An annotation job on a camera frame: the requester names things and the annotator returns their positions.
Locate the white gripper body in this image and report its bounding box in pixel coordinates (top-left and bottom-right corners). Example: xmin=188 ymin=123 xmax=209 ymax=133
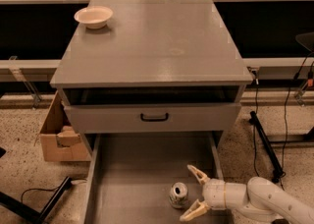
xmin=202 ymin=179 xmax=248 ymax=210

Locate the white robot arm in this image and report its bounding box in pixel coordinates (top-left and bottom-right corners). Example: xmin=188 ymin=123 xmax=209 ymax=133
xmin=180 ymin=165 xmax=314 ymax=224

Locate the grey open middle drawer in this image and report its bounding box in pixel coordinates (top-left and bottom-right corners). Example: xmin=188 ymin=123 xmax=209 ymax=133
xmin=80 ymin=133 xmax=234 ymax=224

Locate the grey top drawer front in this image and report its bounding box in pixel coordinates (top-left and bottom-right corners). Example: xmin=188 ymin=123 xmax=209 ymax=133
xmin=65 ymin=103 xmax=240 ymax=134

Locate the cream ceramic bowl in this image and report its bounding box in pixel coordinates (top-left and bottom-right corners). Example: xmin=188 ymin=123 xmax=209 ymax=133
xmin=74 ymin=6 xmax=113 ymax=29

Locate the black stand leg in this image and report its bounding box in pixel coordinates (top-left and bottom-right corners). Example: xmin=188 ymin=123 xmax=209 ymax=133
xmin=0 ymin=176 xmax=73 ymax=224
xmin=249 ymin=111 xmax=285 ymax=184

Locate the brown cardboard box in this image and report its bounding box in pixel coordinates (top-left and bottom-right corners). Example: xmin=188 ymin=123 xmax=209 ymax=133
xmin=39 ymin=92 xmax=90 ymax=162

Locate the black cable left floor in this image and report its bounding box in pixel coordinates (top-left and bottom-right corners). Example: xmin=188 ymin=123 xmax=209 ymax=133
xmin=20 ymin=178 xmax=86 ymax=204

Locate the black stand leg right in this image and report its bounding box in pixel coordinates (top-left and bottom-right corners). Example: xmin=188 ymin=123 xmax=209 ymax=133
xmin=249 ymin=111 xmax=285 ymax=184

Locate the green white 7up can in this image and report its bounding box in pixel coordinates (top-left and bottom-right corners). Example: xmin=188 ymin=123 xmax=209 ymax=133
xmin=169 ymin=182 xmax=188 ymax=209

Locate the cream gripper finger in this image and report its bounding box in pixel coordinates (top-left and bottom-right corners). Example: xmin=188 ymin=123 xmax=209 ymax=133
xmin=187 ymin=164 xmax=208 ymax=185
xmin=180 ymin=199 xmax=210 ymax=222

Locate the grey drawer cabinet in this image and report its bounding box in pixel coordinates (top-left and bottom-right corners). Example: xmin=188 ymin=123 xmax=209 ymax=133
xmin=49 ymin=0 xmax=253 ymax=157

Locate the black drawer handle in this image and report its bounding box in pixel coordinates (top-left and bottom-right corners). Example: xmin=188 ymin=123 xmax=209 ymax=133
xmin=140 ymin=113 xmax=169 ymax=123

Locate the black cable right floor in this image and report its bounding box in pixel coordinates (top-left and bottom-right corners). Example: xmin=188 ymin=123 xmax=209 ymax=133
xmin=250 ymin=50 xmax=314 ymax=191

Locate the black stand leg left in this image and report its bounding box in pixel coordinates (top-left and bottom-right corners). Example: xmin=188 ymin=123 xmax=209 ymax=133
xmin=0 ymin=176 xmax=73 ymax=224

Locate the black cable floor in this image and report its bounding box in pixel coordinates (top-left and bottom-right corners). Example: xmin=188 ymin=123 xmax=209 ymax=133
xmin=250 ymin=50 xmax=314 ymax=191
xmin=20 ymin=178 xmax=86 ymax=204

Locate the metal bracket left wall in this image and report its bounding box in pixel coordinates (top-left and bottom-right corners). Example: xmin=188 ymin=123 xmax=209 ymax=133
xmin=9 ymin=66 xmax=42 ymax=109

